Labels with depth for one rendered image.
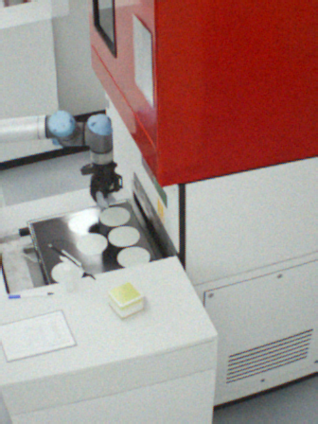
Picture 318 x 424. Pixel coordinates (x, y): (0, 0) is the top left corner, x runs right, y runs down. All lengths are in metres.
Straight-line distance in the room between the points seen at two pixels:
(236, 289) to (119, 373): 0.62
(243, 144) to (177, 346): 0.59
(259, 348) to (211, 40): 1.30
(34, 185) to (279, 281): 2.08
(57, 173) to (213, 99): 2.43
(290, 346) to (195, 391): 0.75
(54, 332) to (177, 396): 0.42
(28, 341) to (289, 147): 0.93
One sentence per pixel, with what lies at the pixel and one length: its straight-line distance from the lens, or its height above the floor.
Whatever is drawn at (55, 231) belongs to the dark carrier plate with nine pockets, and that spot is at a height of 0.90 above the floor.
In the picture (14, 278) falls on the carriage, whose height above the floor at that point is 0.88.
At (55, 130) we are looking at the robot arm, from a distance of 2.12.
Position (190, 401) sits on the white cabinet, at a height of 0.67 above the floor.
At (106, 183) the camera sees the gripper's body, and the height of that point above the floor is 1.05.
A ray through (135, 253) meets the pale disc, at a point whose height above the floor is 0.90.
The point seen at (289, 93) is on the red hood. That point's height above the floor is 1.46.
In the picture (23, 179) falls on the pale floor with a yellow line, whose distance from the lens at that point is 4.24.
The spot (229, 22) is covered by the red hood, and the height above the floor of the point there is 1.71.
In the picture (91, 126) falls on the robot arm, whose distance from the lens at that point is 2.23.
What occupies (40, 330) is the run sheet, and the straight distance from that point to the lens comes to 1.99.
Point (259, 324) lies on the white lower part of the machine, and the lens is 2.57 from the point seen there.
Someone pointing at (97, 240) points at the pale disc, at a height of 0.90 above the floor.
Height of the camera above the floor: 2.42
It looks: 39 degrees down
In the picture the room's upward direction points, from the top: 2 degrees counter-clockwise
